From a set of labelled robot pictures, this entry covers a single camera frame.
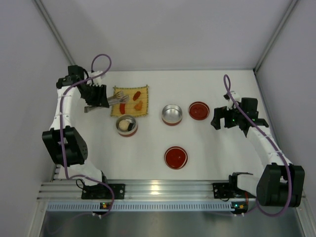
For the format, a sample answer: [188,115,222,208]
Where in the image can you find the steel tongs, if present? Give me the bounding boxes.
[84,90,129,113]

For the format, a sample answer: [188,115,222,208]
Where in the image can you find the long red sausage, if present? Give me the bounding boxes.
[119,103,125,115]

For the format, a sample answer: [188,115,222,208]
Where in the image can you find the beige rice ball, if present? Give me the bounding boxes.
[118,119,130,131]

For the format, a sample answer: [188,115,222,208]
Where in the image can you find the small red sausage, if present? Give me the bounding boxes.
[133,91,141,101]

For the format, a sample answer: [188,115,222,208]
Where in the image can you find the black white sushi roll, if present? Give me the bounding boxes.
[127,122,135,131]

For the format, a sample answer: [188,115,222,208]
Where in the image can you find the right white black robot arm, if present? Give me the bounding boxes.
[211,94,305,207]

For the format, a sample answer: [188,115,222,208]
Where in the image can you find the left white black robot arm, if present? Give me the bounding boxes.
[42,65,110,186]

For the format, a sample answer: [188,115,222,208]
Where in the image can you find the back red lid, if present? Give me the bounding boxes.
[188,101,210,120]

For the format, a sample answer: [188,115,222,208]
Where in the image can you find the red lid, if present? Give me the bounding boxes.
[188,101,210,120]
[164,146,188,170]

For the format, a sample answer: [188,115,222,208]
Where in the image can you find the bamboo serving mat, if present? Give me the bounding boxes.
[110,85,149,117]

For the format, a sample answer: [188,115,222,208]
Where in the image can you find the centre steel bowl red base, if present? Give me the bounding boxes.
[161,104,183,126]

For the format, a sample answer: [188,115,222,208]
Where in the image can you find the steel bowl red base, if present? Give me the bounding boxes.
[161,104,183,126]
[116,115,138,137]

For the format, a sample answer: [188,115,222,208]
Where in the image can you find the left steel bowl red base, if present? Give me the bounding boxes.
[116,115,138,137]

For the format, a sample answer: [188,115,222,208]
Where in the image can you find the front red lid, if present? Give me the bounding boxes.
[164,146,188,170]

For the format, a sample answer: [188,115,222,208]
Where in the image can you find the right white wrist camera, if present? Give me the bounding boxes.
[224,91,241,110]

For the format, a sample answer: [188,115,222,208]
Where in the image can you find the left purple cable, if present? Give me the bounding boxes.
[59,54,116,218]

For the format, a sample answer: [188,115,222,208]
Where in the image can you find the purple cable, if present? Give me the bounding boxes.
[223,74,293,217]
[59,54,116,218]

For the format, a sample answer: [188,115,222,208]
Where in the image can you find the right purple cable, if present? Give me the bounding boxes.
[223,74,293,217]

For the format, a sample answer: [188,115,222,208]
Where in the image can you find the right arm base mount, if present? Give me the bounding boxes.
[212,172,255,201]

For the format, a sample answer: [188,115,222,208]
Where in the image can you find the aluminium front frame rail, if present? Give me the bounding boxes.
[36,179,228,201]

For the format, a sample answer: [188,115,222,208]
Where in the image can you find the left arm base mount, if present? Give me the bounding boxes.
[81,183,125,200]

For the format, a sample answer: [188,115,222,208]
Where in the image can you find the left aluminium corner post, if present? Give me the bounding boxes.
[32,0,76,65]

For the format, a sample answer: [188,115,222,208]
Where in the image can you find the aluminium corner post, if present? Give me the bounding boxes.
[253,0,299,73]
[32,0,76,65]

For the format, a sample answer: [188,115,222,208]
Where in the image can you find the white slotted cable duct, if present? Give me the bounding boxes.
[46,201,238,212]

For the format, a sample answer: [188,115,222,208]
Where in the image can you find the right aluminium corner post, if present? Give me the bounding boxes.
[253,0,299,73]

